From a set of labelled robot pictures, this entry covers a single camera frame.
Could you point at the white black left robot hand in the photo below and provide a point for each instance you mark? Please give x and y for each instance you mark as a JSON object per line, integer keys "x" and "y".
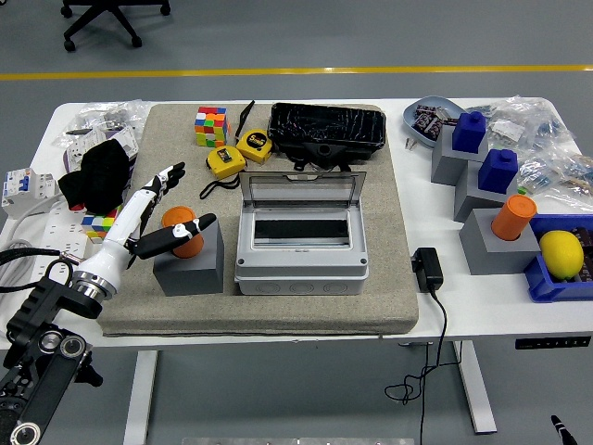
{"x": 118, "y": 227}

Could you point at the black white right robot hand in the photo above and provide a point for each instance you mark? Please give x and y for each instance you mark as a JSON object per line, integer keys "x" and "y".
{"x": 563, "y": 428}

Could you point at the orange cylinder battery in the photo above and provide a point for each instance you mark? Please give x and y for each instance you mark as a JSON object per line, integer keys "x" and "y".
{"x": 175, "y": 217}
{"x": 512, "y": 218}

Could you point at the grey block with round hole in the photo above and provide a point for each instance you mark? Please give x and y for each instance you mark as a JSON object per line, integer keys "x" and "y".
{"x": 190, "y": 278}

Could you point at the grey electrical box clear lid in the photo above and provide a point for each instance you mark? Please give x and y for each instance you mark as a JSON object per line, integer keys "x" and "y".
{"x": 301, "y": 273}

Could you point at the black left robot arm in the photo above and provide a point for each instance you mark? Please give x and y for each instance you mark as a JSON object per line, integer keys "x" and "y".
{"x": 46, "y": 371}

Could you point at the colourful puzzle cube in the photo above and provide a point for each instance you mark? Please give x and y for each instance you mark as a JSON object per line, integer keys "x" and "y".
{"x": 210, "y": 127}
{"x": 97, "y": 225}

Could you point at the black cloth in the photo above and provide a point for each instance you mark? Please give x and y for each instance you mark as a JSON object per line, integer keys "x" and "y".
{"x": 97, "y": 176}

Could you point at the white power strip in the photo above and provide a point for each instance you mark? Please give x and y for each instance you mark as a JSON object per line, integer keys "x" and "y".
{"x": 60, "y": 232}

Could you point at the black table control panel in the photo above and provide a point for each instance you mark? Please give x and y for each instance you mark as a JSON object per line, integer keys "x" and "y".
{"x": 551, "y": 343}

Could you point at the white packaged part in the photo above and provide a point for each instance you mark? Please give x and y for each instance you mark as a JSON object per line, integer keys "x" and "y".
{"x": 126, "y": 141}

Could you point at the white table leg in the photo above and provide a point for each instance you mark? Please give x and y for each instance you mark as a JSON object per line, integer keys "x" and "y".
{"x": 139, "y": 394}
{"x": 477, "y": 394}

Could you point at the white circuit breaker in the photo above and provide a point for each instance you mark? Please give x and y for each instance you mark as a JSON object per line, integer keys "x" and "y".
{"x": 23, "y": 185}

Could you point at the clear plastic parts bags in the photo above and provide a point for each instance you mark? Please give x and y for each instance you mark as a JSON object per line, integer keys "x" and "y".
{"x": 111, "y": 113}

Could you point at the blue storage bin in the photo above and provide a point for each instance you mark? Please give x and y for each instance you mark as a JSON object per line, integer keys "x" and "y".
{"x": 542, "y": 283}

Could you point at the yellow tape measure round label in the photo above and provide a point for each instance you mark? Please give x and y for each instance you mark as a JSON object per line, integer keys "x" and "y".
{"x": 254, "y": 143}

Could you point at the yellow lemon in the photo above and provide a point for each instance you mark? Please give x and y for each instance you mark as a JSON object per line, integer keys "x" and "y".
{"x": 560, "y": 255}

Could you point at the grey-brown mat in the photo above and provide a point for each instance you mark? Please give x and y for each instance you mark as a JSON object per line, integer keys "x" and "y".
{"x": 278, "y": 315}

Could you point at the grey holder block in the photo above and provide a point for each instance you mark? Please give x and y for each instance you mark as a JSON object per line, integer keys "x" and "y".
{"x": 468, "y": 204}
{"x": 486, "y": 250}
{"x": 447, "y": 167}

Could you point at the black power adapter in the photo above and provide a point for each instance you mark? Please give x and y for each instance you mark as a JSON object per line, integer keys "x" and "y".
{"x": 428, "y": 271}

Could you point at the black office chair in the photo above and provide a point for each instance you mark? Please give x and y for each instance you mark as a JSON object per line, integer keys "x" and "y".
{"x": 99, "y": 14}

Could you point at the black plastic case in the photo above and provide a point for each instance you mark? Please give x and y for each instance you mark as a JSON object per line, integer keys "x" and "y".
{"x": 324, "y": 123}

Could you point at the blue block with knob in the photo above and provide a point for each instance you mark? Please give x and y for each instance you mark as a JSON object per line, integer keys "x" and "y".
{"x": 469, "y": 132}
{"x": 498, "y": 174}

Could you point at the clear bags of components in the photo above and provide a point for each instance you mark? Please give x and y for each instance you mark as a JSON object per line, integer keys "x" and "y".
{"x": 542, "y": 134}

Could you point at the small metal screws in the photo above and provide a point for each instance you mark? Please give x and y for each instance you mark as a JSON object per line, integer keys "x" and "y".
{"x": 410, "y": 143}

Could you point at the blue-grey dish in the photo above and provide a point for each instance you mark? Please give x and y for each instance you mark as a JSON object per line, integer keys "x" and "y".
{"x": 410, "y": 127}

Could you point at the dark wrapped packets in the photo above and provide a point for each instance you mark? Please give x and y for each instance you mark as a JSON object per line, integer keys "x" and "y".
{"x": 428, "y": 123}

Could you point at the white wall socket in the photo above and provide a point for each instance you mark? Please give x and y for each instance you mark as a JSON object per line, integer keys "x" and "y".
{"x": 76, "y": 152}

